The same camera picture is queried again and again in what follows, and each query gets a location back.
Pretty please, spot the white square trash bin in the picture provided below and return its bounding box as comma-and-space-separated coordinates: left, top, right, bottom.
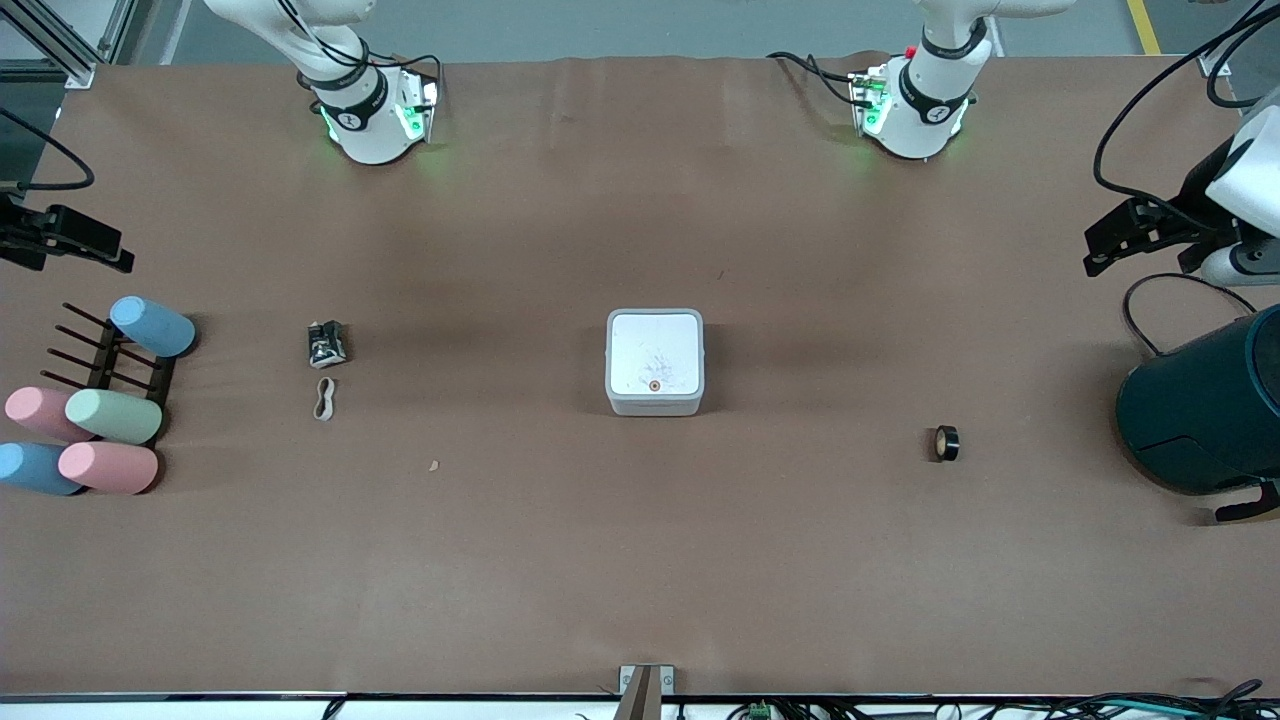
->
605, 308, 706, 418

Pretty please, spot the blue plastic cup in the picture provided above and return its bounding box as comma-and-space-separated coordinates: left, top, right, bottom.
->
0, 443, 86, 497
110, 296, 198, 358

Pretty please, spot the black peg cup rack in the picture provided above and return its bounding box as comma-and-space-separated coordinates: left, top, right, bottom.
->
40, 302, 178, 441

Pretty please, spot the green plastic cup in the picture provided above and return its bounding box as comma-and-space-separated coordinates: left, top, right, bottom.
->
65, 389, 163, 446

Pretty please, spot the pink plastic cup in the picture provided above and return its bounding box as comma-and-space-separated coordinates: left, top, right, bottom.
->
5, 387, 96, 443
58, 441, 159, 495

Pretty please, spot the dark teal cylindrical appliance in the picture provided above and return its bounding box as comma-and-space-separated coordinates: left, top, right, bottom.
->
1116, 305, 1280, 523

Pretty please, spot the metal left base connector box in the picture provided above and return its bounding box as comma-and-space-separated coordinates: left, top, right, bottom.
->
849, 65, 893, 137

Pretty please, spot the metal base connector box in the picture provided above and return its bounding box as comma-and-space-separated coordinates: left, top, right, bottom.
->
849, 65, 893, 137
398, 70, 441, 143

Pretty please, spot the metal right base connector box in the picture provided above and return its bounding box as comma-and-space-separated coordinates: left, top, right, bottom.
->
398, 70, 441, 143

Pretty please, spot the black appliance cable loop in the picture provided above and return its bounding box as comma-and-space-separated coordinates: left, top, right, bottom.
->
1122, 273, 1257, 357

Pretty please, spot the aluminium frame profile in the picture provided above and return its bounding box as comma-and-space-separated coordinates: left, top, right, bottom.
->
0, 0, 136, 89

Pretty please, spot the black left base cable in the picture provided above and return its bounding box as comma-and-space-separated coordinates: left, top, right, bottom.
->
768, 50, 873, 107

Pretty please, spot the black base cable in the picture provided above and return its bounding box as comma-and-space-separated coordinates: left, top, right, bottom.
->
270, 0, 444, 101
768, 50, 873, 107

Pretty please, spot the black right base cable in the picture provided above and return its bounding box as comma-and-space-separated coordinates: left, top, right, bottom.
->
270, 0, 444, 101

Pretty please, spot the black cable bundle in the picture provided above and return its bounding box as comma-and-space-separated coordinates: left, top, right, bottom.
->
1040, 680, 1280, 720

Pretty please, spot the metal bracket with post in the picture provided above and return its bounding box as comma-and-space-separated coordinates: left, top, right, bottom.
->
619, 665, 675, 720

